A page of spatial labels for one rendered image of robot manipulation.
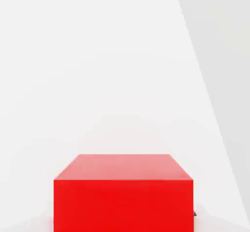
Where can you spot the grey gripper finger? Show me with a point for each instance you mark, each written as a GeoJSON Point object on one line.
{"type": "Point", "coordinates": [194, 214]}

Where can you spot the small red cube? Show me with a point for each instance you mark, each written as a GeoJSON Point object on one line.
{"type": "Point", "coordinates": [123, 200]}

